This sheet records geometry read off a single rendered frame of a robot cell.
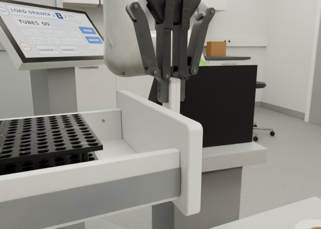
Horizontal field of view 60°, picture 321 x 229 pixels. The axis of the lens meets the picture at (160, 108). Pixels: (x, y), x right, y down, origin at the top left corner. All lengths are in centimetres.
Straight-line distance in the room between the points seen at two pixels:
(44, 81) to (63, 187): 104
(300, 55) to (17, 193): 444
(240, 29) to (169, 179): 461
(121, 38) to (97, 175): 55
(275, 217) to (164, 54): 29
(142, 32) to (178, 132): 14
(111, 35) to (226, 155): 44
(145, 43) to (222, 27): 435
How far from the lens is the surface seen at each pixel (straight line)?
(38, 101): 136
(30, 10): 133
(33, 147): 35
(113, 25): 80
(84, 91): 337
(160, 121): 37
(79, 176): 29
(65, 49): 125
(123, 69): 81
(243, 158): 73
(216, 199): 79
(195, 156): 31
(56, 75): 132
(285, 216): 49
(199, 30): 41
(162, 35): 39
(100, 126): 54
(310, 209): 52
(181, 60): 40
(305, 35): 455
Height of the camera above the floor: 101
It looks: 12 degrees down
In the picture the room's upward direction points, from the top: straight up
